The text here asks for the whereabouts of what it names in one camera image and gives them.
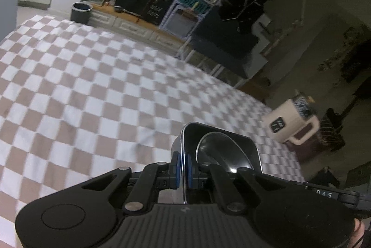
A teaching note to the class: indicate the cream electric kettle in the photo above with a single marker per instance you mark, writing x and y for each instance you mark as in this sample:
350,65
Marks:
287,120

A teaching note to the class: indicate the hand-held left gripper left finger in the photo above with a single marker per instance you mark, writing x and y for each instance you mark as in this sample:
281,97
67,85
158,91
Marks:
176,171

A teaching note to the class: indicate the blue white printed box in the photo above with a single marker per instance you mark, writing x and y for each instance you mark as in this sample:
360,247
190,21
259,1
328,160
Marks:
182,19

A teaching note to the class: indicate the dark net basket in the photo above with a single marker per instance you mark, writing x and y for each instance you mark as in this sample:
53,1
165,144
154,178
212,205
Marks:
333,129

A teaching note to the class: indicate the steel rectangular tray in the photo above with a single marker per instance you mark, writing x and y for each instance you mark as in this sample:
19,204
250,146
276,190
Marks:
249,149

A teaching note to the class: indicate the brown white checkered cloth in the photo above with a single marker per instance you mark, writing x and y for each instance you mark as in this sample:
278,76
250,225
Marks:
87,91

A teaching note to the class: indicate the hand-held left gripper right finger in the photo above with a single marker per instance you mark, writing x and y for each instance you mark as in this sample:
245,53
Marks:
189,171

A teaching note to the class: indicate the grey trash bin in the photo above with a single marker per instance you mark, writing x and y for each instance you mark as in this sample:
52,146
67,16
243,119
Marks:
80,14

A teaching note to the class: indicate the black hanging clothes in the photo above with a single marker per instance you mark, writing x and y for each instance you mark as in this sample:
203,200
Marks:
246,1

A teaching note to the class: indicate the low cabinet with wooden top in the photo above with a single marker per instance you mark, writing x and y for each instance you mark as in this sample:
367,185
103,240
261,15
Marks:
130,26

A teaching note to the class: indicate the round steel bowl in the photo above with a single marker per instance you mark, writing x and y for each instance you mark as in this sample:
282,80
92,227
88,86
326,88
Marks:
226,152

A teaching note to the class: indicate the dark printed board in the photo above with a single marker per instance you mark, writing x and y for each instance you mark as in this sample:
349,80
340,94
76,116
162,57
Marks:
145,4

